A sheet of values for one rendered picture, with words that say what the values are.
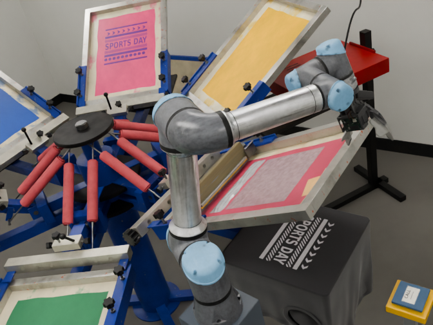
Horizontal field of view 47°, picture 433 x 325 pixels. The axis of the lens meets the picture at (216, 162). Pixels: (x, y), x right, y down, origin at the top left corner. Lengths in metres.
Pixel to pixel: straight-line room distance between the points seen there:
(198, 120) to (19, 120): 2.19
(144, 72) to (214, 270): 2.06
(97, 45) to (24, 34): 2.82
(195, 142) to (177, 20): 3.46
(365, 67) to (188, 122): 1.90
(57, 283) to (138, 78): 1.50
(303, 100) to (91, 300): 1.25
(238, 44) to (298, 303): 1.59
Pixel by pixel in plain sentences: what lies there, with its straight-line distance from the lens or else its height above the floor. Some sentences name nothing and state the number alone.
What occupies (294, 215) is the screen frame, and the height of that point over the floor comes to 1.38.
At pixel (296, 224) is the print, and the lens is 2.14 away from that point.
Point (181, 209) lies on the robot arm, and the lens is 1.42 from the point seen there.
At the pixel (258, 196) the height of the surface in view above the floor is 1.25.
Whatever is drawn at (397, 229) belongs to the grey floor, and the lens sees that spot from 3.47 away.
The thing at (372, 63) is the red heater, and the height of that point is 1.10.
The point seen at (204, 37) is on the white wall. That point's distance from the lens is 4.48.
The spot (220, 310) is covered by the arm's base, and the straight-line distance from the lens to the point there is 1.48.
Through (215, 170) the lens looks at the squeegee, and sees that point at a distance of 2.05.
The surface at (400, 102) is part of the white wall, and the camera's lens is 3.92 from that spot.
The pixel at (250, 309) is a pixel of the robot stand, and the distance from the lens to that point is 1.54.
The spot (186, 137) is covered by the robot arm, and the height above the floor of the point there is 1.80.
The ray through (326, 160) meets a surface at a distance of 1.80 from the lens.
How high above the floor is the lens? 2.38
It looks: 33 degrees down
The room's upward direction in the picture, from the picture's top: 15 degrees counter-clockwise
